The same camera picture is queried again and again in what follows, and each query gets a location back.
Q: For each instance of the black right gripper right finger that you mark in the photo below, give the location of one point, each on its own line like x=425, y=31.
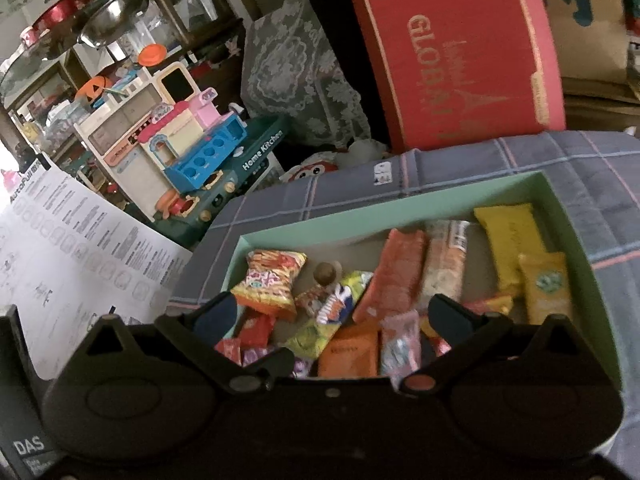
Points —
x=456, y=324

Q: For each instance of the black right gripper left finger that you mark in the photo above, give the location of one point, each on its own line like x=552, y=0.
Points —
x=203, y=327

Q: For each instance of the large red snack bag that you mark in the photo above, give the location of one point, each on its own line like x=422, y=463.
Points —
x=502, y=304

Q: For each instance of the small red candy packet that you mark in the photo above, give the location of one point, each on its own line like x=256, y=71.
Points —
x=252, y=342

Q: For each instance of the pale pink long bar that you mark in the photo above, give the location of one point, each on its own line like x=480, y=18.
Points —
x=444, y=264

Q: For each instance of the pink snack packet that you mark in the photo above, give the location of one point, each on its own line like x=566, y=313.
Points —
x=400, y=346

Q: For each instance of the orange yellow chip bag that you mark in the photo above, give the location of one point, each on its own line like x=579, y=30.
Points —
x=267, y=286

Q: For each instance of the long orange snack bar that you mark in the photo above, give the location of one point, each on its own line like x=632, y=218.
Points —
x=396, y=280

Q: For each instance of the yellow green candy packet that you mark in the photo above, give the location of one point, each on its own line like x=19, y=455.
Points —
x=313, y=337

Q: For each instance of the orange yellow long bar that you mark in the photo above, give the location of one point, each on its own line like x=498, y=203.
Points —
x=546, y=286

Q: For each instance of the purple grape candy bag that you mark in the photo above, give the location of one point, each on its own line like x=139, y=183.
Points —
x=301, y=368

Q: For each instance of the red white floral candy packet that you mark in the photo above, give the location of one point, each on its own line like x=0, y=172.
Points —
x=311, y=300

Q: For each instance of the orange snack packet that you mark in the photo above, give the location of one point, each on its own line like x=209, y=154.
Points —
x=352, y=353

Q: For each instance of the yellow snack packet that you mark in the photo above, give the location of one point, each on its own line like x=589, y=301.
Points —
x=511, y=231

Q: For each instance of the brown candy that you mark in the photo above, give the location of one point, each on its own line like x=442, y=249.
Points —
x=328, y=273

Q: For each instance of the mint green cardboard tray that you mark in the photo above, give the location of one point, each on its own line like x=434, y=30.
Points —
x=355, y=238

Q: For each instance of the white instruction poster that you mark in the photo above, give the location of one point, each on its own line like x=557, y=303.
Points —
x=68, y=257

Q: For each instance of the toy kitchen playset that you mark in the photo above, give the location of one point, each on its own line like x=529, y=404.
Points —
x=176, y=158

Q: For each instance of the grey plaid cloth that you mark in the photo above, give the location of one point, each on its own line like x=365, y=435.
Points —
x=594, y=174

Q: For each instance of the grey lace cushion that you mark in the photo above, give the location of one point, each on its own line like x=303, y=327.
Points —
x=289, y=68

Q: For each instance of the red gift box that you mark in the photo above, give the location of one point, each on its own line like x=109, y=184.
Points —
x=453, y=72

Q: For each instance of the metal bowl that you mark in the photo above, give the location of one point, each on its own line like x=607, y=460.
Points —
x=110, y=20

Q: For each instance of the brown cardboard box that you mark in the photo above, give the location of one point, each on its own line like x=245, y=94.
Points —
x=592, y=43

